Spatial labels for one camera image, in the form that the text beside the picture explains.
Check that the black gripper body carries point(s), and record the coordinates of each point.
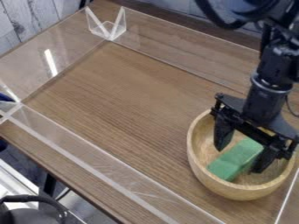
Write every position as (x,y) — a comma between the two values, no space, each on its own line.
(256,117)

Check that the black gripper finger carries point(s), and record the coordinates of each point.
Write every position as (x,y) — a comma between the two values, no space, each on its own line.
(264,159)
(223,132)

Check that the green rectangular block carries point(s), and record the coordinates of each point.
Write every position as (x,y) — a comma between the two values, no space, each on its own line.
(235,160)

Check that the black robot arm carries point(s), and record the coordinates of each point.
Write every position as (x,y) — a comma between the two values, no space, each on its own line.
(279,45)

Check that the brown wooden bowl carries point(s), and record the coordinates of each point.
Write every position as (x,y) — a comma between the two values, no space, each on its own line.
(248,186)

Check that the black table leg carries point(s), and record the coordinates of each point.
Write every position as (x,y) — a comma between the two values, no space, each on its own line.
(49,184)

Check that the blue object at left edge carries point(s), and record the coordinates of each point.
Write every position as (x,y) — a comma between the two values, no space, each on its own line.
(5,98)

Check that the clear acrylic front wall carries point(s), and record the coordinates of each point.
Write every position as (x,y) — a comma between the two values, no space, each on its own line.
(109,137)

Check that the clear acrylic corner bracket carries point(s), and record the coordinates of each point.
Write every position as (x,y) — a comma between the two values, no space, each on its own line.
(108,30)

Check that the black metal mount plate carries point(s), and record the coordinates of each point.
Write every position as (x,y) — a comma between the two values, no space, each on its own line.
(72,219)

